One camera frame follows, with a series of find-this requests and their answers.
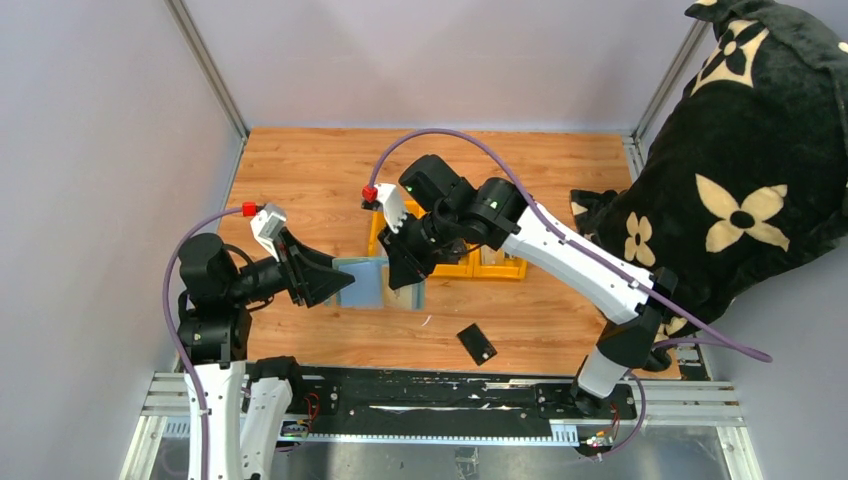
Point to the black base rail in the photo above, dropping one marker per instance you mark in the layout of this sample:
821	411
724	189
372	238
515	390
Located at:
427	405

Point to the yellow plastic bin left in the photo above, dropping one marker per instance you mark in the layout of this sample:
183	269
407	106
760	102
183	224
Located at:
378	232

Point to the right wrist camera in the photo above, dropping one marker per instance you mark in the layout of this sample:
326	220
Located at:
391	203

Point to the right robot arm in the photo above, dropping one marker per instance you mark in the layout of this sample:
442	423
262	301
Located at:
432	208

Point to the yellow plastic bin middle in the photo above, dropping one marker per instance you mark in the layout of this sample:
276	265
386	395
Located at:
446	263

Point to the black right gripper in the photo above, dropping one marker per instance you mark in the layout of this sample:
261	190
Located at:
404	248

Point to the yellow plastic bin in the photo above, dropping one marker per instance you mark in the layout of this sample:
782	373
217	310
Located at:
496	264
446	263
378	232

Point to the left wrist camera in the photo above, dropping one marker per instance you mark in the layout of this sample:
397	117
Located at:
267	227

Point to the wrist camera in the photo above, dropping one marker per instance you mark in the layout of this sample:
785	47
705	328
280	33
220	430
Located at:
391	203
267	227

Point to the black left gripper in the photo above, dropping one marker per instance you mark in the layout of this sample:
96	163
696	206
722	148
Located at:
291	266

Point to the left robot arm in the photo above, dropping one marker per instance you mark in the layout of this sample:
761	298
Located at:
238	407

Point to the black credit card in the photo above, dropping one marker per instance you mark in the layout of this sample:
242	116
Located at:
476	344

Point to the yellow plastic bin right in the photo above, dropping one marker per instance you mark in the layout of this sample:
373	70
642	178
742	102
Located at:
496	264

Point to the black flower pattern blanket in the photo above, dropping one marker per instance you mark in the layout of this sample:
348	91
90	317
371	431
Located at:
747	178

